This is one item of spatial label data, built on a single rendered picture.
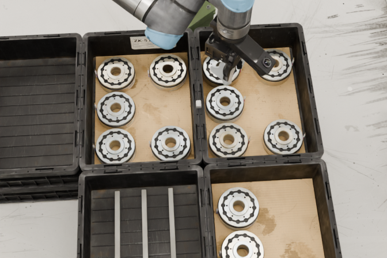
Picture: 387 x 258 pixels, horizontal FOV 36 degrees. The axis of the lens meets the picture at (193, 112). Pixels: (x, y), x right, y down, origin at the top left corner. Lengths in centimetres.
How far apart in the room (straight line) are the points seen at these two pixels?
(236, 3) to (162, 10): 18
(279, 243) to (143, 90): 55
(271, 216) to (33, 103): 71
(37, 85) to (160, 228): 54
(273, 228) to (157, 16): 60
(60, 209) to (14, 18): 66
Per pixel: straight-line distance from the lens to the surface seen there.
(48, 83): 170
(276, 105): 164
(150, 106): 162
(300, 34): 165
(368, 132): 181
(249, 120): 161
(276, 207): 153
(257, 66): 138
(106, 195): 154
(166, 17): 130
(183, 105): 162
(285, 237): 151
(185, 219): 151
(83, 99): 156
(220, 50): 140
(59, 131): 163
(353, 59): 192
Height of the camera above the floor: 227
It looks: 64 degrees down
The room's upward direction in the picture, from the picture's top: 1 degrees clockwise
